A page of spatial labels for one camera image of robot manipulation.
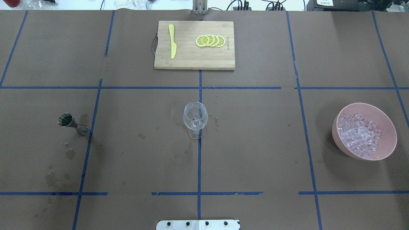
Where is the pile of clear ice cubes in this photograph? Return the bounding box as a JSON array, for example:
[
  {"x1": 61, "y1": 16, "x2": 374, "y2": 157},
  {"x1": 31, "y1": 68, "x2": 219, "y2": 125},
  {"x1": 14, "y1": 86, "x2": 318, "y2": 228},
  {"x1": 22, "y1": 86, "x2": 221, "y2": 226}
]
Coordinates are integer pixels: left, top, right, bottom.
[{"x1": 337, "y1": 113, "x2": 382, "y2": 159}]

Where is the yellow plastic knife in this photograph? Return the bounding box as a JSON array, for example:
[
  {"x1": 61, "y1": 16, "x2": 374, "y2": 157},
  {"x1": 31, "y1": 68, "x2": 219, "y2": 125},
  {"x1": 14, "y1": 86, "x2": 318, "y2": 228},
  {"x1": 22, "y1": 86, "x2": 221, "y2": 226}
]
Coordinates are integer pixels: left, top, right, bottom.
[{"x1": 168, "y1": 24, "x2": 178, "y2": 59}]

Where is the steel double jigger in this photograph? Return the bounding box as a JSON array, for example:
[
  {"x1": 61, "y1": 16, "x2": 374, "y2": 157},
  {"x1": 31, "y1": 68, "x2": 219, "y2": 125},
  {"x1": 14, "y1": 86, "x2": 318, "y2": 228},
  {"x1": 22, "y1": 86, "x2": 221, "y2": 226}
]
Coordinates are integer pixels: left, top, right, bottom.
[{"x1": 57, "y1": 113, "x2": 89, "y2": 136}]

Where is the clear wine glass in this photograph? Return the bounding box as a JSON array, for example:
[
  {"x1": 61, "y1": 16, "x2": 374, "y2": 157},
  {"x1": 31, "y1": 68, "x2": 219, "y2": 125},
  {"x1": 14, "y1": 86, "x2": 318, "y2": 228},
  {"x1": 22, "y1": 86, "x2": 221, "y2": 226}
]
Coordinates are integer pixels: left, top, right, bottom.
[{"x1": 183, "y1": 101, "x2": 208, "y2": 140}]

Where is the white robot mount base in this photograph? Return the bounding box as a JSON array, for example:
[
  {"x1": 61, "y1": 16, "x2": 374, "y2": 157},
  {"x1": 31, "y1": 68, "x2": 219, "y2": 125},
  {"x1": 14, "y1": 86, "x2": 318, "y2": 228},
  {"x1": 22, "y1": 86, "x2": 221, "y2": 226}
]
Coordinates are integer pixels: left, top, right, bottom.
[{"x1": 156, "y1": 219, "x2": 241, "y2": 230}]

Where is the red bottle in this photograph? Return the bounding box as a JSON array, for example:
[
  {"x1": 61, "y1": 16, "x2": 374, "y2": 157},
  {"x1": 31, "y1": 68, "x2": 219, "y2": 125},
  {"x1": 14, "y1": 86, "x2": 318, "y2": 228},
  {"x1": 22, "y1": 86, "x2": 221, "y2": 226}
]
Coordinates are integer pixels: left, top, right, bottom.
[{"x1": 3, "y1": 0, "x2": 20, "y2": 8}]

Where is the bamboo cutting board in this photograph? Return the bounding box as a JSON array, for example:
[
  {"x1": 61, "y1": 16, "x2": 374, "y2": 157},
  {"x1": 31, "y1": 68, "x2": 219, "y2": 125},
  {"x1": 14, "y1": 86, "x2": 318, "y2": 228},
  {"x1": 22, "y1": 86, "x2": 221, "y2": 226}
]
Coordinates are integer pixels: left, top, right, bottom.
[{"x1": 154, "y1": 20, "x2": 236, "y2": 71}]

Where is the lemon slice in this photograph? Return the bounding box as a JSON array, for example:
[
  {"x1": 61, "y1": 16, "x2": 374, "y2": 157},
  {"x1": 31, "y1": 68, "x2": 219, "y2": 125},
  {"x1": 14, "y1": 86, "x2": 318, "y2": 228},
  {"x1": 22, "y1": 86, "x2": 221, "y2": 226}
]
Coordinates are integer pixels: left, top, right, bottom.
[
  {"x1": 210, "y1": 35, "x2": 220, "y2": 47},
  {"x1": 215, "y1": 35, "x2": 226, "y2": 48},
  {"x1": 206, "y1": 34, "x2": 217, "y2": 47},
  {"x1": 195, "y1": 35, "x2": 210, "y2": 47}
]

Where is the pink bowl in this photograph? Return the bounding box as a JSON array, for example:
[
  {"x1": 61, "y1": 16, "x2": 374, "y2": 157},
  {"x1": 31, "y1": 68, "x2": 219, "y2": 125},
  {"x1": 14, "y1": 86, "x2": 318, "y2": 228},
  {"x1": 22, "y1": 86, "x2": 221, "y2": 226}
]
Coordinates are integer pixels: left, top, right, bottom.
[{"x1": 332, "y1": 103, "x2": 397, "y2": 161}]

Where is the aluminium frame post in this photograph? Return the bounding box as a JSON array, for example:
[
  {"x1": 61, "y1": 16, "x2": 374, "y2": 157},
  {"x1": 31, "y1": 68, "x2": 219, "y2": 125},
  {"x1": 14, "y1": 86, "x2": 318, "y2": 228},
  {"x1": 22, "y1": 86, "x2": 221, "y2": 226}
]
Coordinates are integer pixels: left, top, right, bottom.
[{"x1": 192, "y1": 0, "x2": 208, "y2": 15}]

